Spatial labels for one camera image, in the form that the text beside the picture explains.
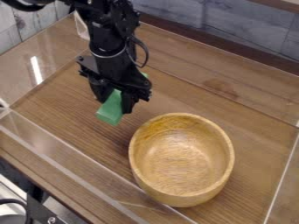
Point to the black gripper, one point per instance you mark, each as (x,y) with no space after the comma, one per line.
(109,74)

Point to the black stand base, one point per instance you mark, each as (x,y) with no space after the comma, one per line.
(34,213)

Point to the brown wooden bowl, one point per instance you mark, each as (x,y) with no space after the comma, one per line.
(181,159)

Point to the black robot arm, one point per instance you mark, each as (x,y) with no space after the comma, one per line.
(110,19)

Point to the green rectangular block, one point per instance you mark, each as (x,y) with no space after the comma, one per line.
(109,112)

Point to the clear acrylic corner bracket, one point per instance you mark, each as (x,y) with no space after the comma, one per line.
(81,27)

